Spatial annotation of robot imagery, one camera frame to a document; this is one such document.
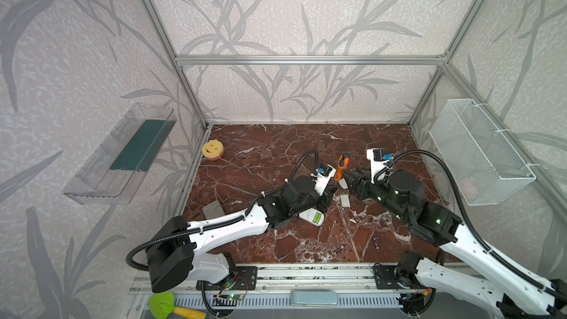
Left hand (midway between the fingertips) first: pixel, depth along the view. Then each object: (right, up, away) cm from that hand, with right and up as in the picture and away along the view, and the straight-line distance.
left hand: (340, 184), depth 72 cm
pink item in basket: (+44, -1, +1) cm, 44 cm away
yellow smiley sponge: (-56, +10, +34) cm, 66 cm away
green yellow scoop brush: (-56, -36, -5) cm, 66 cm away
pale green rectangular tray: (-9, -33, -6) cm, 35 cm away
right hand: (+2, +7, -5) cm, 9 cm away
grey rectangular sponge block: (-48, -13, +15) cm, 52 cm away
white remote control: (-8, -15, +15) cm, 23 cm away
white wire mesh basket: (+40, +7, -9) cm, 42 cm away
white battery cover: (+6, -11, +19) cm, 23 cm away
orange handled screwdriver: (-1, +5, -4) cm, 6 cm away
